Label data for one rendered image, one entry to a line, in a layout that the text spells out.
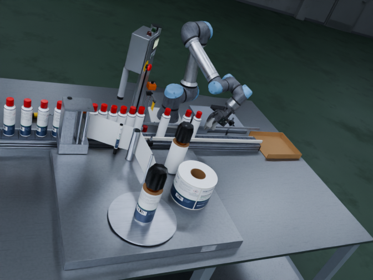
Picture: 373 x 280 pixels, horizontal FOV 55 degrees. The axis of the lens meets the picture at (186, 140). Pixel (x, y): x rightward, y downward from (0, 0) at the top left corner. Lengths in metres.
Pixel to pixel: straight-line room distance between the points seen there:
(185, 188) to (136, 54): 0.70
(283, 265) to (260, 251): 0.93
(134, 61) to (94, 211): 0.76
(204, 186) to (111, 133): 0.56
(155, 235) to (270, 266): 1.27
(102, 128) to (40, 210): 0.52
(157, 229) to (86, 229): 0.30
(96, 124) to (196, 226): 0.72
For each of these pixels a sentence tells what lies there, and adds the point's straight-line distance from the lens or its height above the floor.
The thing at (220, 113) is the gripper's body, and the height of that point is 1.11.
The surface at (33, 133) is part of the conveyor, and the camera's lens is 2.01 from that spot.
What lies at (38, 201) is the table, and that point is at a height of 0.83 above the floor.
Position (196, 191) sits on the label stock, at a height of 1.00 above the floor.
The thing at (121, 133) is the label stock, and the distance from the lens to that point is 1.89.
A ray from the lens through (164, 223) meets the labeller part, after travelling 1.65.
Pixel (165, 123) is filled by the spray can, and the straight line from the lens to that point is 2.08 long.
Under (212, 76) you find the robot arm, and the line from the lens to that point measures 2.11.
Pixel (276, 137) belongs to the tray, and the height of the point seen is 0.83.
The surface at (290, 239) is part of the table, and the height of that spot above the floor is 0.83.
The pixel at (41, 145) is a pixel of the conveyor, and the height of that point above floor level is 0.85.
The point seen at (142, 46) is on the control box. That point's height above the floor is 1.43.
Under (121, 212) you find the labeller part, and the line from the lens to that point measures 1.64.
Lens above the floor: 2.08
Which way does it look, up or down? 32 degrees down
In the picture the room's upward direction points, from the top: 20 degrees clockwise
